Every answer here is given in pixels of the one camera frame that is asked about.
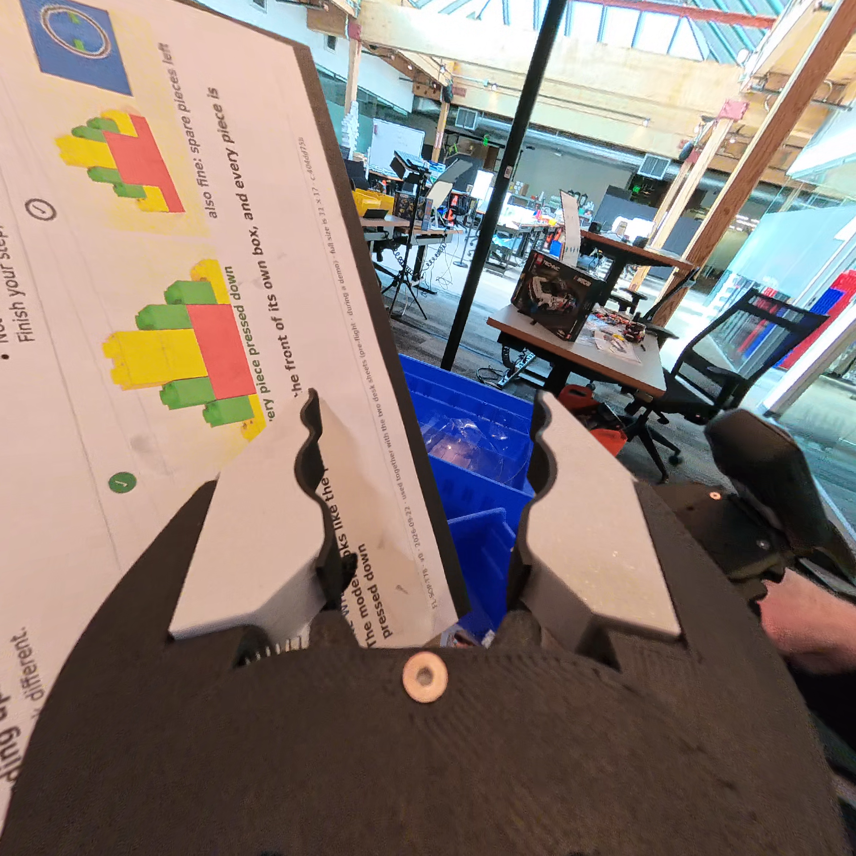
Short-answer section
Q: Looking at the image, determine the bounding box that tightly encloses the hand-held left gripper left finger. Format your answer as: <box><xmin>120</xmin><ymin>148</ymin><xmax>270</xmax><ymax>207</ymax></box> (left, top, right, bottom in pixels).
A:
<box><xmin>166</xmin><ymin>388</ymin><xmax>361</xmax><ymax>646</ymax></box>

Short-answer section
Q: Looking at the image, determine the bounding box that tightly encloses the person's right hand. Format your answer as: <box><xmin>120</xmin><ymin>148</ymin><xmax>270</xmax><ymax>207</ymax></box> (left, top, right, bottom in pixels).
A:
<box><xmin>759</xmin><ymin>568</ymin><xmax>856</xmax><ymax>676</ymax></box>

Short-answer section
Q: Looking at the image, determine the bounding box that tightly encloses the black pole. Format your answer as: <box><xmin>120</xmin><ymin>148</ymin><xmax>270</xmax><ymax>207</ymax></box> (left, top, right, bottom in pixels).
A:
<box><xmin>440</xmin><ymin>0</ymin><xmax>571</xmax><ymax>373</ymax></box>

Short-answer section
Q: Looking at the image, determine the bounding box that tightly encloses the printed instruction board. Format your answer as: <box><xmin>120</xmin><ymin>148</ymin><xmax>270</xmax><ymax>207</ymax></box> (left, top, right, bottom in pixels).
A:
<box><xmin>0</xmin><ymin>0</ymin><xmax>471</xmax><ymax>813</ymax></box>

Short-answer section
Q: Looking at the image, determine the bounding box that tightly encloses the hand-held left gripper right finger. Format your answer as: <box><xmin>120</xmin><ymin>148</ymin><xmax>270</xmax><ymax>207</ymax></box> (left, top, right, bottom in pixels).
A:
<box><xmin>506</xmin><ymin>390</ymin><xmax>684</xmax><ymax>655</ymax></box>

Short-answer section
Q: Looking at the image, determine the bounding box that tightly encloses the paper manual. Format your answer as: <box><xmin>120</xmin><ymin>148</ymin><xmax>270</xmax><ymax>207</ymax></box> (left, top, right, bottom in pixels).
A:
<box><xmin>592</xmin><ymin>326</ymin><xmax>644</xmax><ymax>366</ymax></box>

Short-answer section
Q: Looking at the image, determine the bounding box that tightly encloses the blue plastic bin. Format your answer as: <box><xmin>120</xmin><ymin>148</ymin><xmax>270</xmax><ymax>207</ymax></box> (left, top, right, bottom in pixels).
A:
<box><xmin>443</xmin><ymin>507</ymin><xmax>529</xmax><ymax>646</ymax></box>
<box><xmin>399</xmin><ymin>353</ymin><xmax>537</xmax><ymax>519</ymax></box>

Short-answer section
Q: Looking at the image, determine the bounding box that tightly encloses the clear plastic dome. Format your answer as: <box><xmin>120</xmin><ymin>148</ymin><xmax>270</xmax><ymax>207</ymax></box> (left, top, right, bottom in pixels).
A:
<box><xmin>420</xmin><ymin>411</ymin><xmax>532</xmax><ymax>489</ymax></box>

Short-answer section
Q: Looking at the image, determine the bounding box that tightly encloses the black toy car box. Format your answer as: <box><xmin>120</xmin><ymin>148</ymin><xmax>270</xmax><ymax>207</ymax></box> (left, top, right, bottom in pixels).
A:
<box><xmin>510</xmin><ymin>249</ymin><xmax>609</xmax><ymax>343</ymax></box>

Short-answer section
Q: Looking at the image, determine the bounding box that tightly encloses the white standing card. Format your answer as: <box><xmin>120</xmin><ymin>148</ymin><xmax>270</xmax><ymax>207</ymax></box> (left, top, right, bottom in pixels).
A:
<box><xmin>560</xmin><ymin>190</ymin><xmax>584</xmax><ymax>266</ymax></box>

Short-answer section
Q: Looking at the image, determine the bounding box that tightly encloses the stack of red blue bins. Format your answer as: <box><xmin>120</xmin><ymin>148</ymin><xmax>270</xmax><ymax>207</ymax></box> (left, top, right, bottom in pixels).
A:
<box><xmin>736</xmin><ymin>267</ymin><xmax>856</xmax><ymax>372</ymax></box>

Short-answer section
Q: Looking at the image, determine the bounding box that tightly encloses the black office chair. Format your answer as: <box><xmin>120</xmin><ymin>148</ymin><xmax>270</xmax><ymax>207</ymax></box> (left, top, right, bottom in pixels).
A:
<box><xmin>618</xmin><ymin>286</ymin><xmax>831</xmax><ymax>484</ymax></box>

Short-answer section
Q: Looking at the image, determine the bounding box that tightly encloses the whiteboard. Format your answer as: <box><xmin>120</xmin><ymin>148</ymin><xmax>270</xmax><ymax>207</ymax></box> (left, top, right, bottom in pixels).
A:
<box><xmin>369</xmin><ymin>118</ymin><xmax>426</xmax><ymax>176</ymax></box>

